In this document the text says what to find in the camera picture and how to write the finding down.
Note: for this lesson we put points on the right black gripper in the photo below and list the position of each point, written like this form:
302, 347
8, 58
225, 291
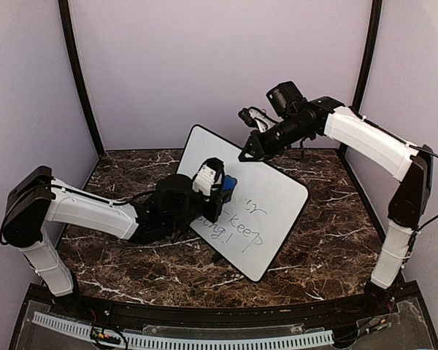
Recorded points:
259, 148

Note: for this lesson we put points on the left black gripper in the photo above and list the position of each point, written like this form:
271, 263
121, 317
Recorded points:
217, 198

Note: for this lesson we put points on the blue whiteboard eraser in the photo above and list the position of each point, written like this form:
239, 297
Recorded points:
228, 186

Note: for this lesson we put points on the white whiteboard black frame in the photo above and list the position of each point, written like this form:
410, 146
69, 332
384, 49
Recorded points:
263, 210

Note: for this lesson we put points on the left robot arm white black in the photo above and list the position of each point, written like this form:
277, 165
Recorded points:
165, 212

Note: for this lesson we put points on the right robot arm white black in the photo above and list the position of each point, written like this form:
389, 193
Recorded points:
407, 163

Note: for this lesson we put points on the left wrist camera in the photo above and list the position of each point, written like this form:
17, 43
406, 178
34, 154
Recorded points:
210, 177

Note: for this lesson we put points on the white slotted cable duct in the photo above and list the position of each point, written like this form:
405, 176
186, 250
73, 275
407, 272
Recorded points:
136, 340

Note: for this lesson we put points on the black curved front rail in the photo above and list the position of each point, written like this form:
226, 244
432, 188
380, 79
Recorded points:
340, 312

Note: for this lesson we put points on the right black frame post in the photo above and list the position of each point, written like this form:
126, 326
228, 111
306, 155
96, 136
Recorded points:
366, 63

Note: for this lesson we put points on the black frame post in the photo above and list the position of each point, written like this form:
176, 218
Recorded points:
366, 63
79, 81

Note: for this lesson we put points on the left black frame post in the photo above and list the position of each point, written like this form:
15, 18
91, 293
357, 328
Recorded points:
79, 81

